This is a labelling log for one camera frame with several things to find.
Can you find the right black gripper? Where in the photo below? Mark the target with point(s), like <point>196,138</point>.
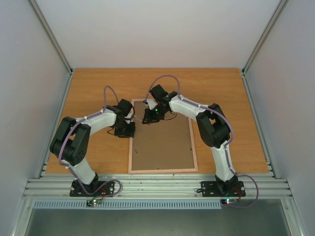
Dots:
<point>149,118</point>

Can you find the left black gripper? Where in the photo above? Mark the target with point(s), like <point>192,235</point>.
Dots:
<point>131,134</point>

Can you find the pink photo frame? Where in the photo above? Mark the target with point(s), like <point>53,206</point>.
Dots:
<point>164,147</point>

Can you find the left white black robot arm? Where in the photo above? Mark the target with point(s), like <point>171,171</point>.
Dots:
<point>70,142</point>

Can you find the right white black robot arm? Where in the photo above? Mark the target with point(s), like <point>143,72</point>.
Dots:
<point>214,129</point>

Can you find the left small circuit board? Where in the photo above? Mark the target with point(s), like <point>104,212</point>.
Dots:
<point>93,202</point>

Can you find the small circuit board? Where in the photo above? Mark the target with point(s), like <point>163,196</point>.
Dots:
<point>229,201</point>
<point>93,202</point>

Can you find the right small circuit board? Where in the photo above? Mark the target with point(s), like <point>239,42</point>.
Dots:
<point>229,201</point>

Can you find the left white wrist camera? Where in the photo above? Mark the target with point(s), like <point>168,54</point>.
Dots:
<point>129,117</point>

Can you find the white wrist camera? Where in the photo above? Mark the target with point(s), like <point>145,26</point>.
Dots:
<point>129,117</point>
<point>150,103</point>

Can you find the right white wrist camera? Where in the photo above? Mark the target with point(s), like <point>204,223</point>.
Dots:
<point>150,103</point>

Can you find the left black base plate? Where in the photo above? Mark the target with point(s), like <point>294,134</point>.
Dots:
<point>96,188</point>

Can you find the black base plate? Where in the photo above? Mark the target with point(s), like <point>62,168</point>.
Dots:
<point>96,188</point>
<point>210,189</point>

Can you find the grey slotted cable duct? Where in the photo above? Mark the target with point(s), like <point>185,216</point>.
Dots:
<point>127,204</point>

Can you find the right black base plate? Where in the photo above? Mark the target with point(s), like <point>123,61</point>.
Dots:
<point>210,189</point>

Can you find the aluminium rail base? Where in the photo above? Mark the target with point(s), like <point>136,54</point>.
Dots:
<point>159,186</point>

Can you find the left aluminium corner post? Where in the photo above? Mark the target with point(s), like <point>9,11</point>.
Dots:
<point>38,12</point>

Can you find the aluminium corner post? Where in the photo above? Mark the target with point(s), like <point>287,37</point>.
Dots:
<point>270,24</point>
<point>38,12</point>

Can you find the right aluminium corner post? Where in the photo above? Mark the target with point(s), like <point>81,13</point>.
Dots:
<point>270,24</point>

